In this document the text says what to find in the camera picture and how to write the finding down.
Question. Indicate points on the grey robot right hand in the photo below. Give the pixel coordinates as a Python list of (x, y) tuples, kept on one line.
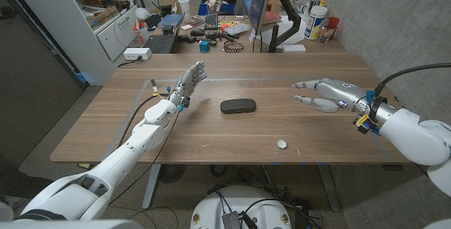
[(338, 93)]

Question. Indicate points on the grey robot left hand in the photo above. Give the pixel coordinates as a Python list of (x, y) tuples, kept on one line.
[(186, 82)]

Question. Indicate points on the silver bottle cap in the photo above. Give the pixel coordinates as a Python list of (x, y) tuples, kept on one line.
[(281, 144)]

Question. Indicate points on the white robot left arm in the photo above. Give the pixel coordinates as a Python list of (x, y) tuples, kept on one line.
[(116, 162)]

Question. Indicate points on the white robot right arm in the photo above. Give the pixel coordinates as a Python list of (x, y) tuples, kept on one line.
[(415, 137)]

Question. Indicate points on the black glasses case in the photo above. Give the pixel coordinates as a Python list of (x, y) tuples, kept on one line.
[(237, 106)]

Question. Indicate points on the blue cube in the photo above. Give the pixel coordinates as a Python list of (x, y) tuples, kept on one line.
[(204, 46)]

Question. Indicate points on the black computer mouse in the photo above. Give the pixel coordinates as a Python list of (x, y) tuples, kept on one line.
[(197, 32)]

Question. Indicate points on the white power strip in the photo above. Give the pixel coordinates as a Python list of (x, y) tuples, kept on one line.
[(136, 53)]

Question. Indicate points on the glass jar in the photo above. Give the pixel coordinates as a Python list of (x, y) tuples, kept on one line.
[(325, 34)]

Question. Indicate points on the small white box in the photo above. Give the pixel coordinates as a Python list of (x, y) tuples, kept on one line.
[(294, 48)]

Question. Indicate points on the blue notebook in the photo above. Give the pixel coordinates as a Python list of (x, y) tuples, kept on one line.
[(171, 20)]

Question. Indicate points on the small black keyboard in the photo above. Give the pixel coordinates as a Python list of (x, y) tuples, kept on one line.
[(211, 22)]

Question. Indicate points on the white tumbler cup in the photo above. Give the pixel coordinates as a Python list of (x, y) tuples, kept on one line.
[(184, 10)]

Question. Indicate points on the clear plastic bag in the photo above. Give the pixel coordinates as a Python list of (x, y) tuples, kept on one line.
[(237, 29)]

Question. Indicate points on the blue storage bin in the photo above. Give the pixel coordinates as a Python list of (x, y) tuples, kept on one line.
[(225, 9)]

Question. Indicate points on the grey table leg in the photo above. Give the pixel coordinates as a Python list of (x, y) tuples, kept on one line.
[(151, 186), (329, 186)]

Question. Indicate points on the red book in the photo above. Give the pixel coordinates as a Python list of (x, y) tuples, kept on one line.
[(272, 17)]

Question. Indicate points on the white robot torso base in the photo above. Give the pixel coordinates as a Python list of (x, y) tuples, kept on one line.
[(211, 208)]

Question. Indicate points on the white shelf cabinet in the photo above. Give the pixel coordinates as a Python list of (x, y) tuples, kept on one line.
[(70, 28)]

